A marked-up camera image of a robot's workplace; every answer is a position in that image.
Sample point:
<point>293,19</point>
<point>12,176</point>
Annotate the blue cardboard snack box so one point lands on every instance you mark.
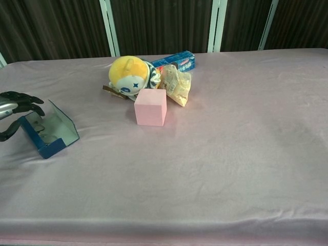
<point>179,60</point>

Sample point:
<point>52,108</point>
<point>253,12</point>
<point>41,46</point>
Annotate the clear bag of snacks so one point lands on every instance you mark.
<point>179,87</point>

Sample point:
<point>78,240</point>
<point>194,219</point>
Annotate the pink tablecloth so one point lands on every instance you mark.
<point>217,153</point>

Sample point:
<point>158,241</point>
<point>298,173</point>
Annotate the thin metal eyeglasses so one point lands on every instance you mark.
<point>42,129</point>

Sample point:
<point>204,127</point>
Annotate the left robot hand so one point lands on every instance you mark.
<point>18,101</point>

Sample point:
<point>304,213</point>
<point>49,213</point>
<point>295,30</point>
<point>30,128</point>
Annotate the yellow plush toy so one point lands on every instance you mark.
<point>128,71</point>

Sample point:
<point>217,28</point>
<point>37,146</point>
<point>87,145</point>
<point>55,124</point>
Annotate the blue glasses case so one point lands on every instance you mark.
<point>62,125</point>

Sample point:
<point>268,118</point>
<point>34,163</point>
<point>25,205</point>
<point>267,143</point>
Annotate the dark folding screen panel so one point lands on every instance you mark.
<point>243,24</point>
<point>299,23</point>
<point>164,25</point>
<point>51,28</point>

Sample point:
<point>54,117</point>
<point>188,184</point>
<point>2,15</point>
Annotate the brown snack wrapper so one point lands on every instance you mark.
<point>110,89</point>

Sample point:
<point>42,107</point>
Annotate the pink foam cube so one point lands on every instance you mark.
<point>150,110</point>

